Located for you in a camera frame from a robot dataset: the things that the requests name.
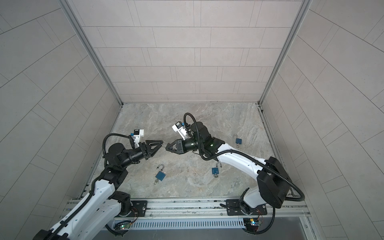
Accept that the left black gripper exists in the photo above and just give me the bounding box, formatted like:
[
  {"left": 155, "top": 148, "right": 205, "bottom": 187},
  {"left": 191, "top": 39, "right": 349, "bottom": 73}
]
[{"left": 118, "top": 142, "right": 162, "bottom": 170}]

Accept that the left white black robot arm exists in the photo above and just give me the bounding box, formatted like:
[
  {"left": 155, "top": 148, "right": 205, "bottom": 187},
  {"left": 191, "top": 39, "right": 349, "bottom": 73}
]
[{"left": 34, "top": 134, "right": 163, "bottom": 240}]

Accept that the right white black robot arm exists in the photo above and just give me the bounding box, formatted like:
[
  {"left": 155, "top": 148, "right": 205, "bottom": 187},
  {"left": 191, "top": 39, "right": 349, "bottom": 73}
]
[{"left": 166, "top": 113, "right": 305, "bottom": 215}]

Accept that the left blue padlock with key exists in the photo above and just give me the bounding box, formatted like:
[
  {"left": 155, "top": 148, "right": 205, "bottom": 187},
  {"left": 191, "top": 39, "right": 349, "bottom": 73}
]
[{"left": 154, "top": 164, "right": 166, "bottom": 185}]

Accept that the blue padlock with key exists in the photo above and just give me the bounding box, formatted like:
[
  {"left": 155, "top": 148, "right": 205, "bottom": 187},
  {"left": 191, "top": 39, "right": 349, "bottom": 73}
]
[
  {"left": 154, "top": 164, "right": 166, "bottom": 185},
  {"left": 212, "top": 162, "right": 222, "bottom": 178}
]

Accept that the right blue padlock with key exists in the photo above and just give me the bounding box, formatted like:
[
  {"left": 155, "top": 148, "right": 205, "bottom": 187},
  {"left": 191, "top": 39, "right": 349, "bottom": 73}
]
[{"left": 212, "top": 162, "right": 222, "bottom": 178}]

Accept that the far small blue padlock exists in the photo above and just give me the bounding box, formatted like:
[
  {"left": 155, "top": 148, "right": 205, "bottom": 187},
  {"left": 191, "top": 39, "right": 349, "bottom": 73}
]
[{"left": 233, "top": 134, "right": 242, "bottom": 148}]

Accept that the left green circuit board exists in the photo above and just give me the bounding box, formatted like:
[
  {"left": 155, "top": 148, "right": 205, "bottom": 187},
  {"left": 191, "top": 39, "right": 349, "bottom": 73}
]
[{"left": 114, "top": 220, "right": 132, "bottom": 231}]

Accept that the white vent grille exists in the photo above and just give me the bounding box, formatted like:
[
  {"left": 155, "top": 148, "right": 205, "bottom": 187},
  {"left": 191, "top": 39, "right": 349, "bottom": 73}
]
[{"left": 128, "top": 218, "right": 245, "bottom": 231}]

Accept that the right circuit board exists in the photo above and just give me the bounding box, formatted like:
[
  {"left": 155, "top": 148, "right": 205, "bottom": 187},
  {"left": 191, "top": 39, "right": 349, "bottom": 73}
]
[{"left": 243, "top": 219, "right": 262, "bottom": 232}]

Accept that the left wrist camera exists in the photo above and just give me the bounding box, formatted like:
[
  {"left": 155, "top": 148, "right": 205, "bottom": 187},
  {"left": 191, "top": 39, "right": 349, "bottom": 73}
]
[{"left": 130, "top": 129, "right": 144, "bottom": 149}]

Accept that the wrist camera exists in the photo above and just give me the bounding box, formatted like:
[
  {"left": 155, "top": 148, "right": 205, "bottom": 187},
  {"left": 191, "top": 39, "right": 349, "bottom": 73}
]
[
  {"left": 130, "top": 129, "right": 144, "bottom": 149},
  {"left": 172, "top": 121, "right": 188, "bottom": 140}
]

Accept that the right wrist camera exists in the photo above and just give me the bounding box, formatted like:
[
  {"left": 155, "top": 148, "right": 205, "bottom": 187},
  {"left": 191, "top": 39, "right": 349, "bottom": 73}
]
[{"left": 172, "top": 121, "right": 188, "bottom": 140}]

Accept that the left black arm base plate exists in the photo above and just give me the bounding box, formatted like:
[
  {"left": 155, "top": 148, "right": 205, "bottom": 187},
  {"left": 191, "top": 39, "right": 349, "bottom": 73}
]
[{"left": 118, "top": 201, "right": 148, "bottom": 218}]

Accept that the aluminium mounting rail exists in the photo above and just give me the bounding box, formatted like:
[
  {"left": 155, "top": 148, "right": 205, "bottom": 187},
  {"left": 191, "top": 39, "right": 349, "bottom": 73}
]
[{"left": 61, "top": 196, "right": 311, "bottom": 221}]

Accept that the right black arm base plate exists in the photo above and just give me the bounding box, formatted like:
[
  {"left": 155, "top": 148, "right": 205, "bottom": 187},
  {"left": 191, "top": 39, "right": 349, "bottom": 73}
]
[{"left": 225, "top": 199, "right": 268, "bottom": 217}]

